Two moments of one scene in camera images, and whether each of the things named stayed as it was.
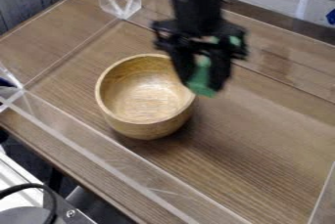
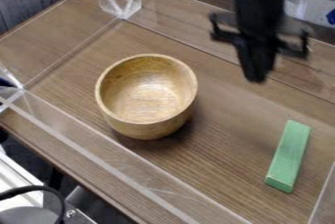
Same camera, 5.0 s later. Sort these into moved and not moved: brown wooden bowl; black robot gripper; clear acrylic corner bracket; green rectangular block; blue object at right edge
Moved: black robot gripper; green rectangular block
Not moved: brown wooden bowl; clear acrylic corner bracket; blue object at right edge
